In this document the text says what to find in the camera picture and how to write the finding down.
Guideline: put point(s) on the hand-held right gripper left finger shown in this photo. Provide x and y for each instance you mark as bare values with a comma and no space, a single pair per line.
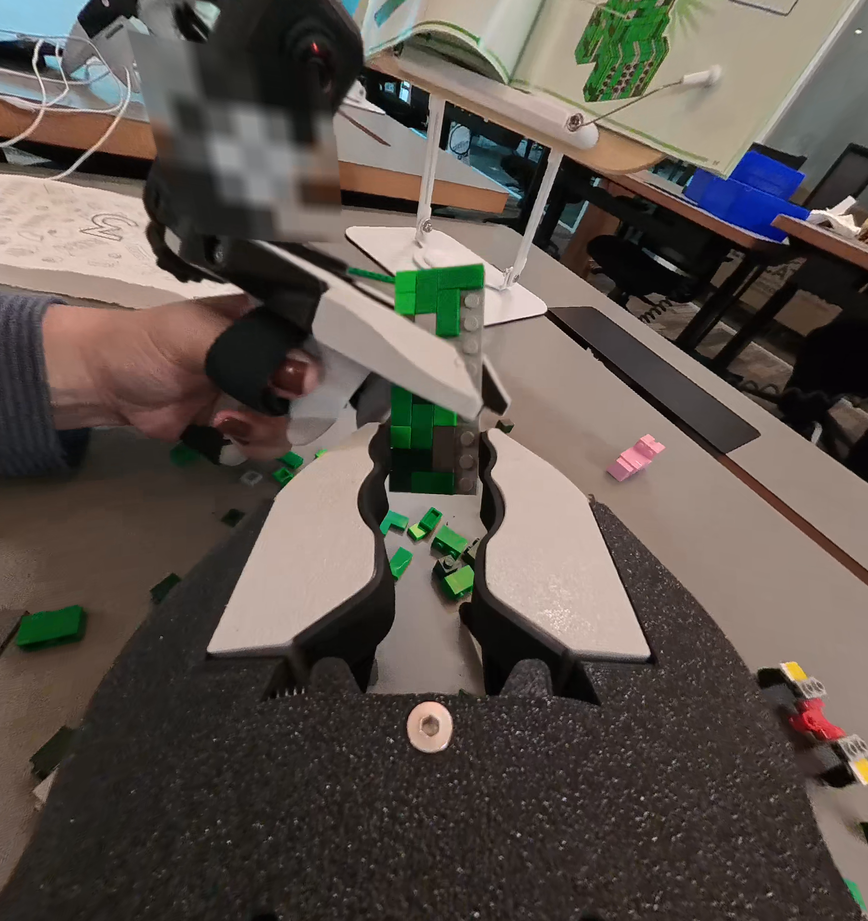
297,561

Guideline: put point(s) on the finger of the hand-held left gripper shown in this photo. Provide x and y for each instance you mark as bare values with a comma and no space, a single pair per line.
495,392
398,345

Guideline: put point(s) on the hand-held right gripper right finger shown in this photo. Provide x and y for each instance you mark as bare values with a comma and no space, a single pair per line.
556,568

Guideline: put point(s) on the green grey brick panel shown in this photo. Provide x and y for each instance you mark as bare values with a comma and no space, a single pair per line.
434,302

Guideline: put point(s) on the person's left forearm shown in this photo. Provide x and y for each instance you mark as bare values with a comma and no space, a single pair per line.
9,381

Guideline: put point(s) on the grey desk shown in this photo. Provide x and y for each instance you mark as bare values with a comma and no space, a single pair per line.
693,539

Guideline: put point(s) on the person's left hand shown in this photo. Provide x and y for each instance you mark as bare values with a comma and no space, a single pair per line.
139,360

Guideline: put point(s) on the long green plate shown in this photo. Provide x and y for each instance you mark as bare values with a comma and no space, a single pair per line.
369,275

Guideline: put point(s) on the white book stand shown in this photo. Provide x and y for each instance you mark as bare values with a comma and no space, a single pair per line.
405,248

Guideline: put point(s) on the scattered green bricks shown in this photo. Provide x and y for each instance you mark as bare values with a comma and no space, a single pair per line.
452,539

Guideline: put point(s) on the pink brick pig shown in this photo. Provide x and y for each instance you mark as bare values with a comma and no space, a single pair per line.
632,460

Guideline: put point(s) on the black office chair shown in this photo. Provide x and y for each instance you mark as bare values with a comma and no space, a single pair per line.
635,266

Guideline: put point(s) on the printed paper sheet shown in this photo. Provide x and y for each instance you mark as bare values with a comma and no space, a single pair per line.
45,237

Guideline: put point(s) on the brown-topped table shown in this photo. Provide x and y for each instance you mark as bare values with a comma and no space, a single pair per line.
829,248
628,183

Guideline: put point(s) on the green flat brick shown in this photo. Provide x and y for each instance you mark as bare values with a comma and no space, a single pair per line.
49,627

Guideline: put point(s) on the wooden-edged table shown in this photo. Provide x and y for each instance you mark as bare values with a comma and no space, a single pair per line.
45,126

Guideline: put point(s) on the black yellow brick model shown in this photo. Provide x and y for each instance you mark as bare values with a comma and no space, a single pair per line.
812,723

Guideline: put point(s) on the blue storage bin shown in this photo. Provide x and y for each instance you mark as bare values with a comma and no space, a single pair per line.
736,205
765,169

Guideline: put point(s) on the open instruction booklet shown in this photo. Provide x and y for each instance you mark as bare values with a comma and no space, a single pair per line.
549,43

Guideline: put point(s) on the white crumpled paper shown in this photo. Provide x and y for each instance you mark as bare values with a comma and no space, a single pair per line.
829,214

